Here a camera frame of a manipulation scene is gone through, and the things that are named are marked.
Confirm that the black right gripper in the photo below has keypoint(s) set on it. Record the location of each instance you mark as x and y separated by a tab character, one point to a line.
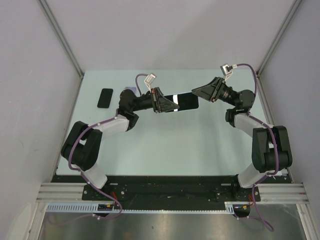
212	91

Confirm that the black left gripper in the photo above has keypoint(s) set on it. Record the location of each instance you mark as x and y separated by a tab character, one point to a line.
160	103

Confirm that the black phone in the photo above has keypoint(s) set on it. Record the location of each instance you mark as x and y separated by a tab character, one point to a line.
186	101

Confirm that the lilac phone case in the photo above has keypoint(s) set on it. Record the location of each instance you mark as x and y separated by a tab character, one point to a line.
131	88

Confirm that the black smartphone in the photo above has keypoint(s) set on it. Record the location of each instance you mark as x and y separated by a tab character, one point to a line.
105	97

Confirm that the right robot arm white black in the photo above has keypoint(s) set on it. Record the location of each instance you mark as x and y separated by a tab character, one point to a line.
240	117

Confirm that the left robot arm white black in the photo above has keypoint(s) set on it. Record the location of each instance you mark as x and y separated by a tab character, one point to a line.
82	145

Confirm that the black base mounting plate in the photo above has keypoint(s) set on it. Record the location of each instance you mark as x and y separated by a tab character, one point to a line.
172	193

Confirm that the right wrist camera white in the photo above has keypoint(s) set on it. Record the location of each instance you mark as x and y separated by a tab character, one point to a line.
227	70

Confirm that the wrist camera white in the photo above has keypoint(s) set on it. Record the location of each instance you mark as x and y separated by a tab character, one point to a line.
227	70
149	80

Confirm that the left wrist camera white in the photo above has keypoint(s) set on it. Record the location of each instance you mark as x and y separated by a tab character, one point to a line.
149	80

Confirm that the aluminium corner frame post right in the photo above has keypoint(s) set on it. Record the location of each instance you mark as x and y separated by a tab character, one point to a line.
289	17

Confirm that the aluminium corner frame post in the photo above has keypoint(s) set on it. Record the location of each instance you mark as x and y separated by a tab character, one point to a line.
55	26
289	17

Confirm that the aluminium corner frame post left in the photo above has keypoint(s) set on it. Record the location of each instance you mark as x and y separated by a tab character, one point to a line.
55	26

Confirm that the aluminium front rail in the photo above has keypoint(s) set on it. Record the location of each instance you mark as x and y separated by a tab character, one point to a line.
270	193

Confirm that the white slotted cable duct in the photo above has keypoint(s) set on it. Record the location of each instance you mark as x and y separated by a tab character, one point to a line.
101	208

